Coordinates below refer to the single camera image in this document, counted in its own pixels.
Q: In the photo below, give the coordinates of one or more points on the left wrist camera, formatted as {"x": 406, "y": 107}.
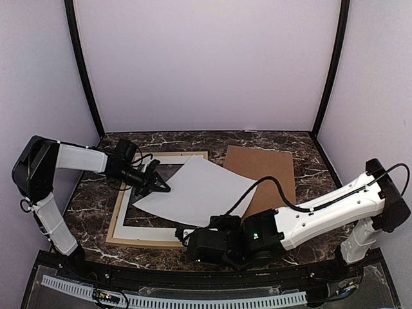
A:
{"x": 125, "y": 150}

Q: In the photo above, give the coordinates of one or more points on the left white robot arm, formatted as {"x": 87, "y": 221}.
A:
{"x": 34, "y": 174}

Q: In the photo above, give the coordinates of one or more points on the black front rail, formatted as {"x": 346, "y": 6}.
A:
{"x": 310, "y": 276}

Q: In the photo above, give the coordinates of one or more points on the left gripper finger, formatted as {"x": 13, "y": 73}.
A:
{"x": 150, "y": 167}
{"x": 154, "y": 183}

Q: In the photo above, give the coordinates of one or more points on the white slotted cable duct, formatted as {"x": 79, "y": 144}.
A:
{"x": 167, "y": 298}

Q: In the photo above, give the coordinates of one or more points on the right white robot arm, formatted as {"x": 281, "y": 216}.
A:
{"x": 372, "y": 200}

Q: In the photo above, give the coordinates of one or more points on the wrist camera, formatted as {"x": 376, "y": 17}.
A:
{"x": 225, "y": 222}
{"x": 125, "y": 150}

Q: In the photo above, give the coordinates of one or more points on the right black corner post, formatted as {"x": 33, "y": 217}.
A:
{"x": 333, "y": 67}

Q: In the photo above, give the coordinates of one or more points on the white mat board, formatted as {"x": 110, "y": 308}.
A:
{"x": 133, "y": 227}

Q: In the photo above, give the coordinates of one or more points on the blue landscape photo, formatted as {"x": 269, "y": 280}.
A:
{"x": 199, "y": 189}

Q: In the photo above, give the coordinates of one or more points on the small circuit board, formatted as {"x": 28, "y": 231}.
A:
{"x": 104, "y": 297}

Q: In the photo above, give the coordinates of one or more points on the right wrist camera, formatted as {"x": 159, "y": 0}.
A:
{"x": 225, "y": 222}

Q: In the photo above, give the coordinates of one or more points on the brown backing board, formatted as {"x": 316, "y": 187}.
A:
{"x": 256, "y": 164}

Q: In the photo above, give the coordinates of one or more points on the black corner post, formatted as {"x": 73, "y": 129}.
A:
{"x": 81, "y": 66}
{"x": 333, "y": 67}

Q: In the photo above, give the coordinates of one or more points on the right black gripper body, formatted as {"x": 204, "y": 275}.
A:
{"x": 232, "y": 264}

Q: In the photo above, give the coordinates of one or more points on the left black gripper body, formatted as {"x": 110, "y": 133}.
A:
{"x": 133, "y": 179}

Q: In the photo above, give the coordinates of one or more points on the left black corner post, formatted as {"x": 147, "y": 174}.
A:
{"x": 81, "y": 66}

